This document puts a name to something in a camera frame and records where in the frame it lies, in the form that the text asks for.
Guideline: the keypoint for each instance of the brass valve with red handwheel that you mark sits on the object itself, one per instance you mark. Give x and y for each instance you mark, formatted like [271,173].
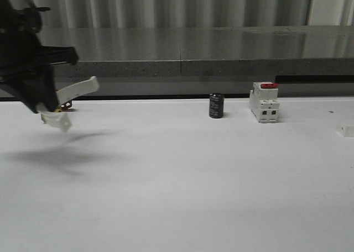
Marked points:
[64,107]

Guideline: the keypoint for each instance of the white half-ring pipe clamp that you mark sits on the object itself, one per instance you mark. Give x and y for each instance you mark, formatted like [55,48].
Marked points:
[62,120]

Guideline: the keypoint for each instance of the white circuit breaker red switch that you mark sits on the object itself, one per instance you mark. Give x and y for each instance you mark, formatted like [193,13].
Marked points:
[263,102]

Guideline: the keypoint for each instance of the black cylindrical capacitor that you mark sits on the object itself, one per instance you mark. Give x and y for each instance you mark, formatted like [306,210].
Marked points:
[216,105]

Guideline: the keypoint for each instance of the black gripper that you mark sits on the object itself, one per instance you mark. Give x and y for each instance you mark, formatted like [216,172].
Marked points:
[26,64]

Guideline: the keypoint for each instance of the grey stone counter ledge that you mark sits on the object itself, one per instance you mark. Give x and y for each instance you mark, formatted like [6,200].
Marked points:
[285,54]

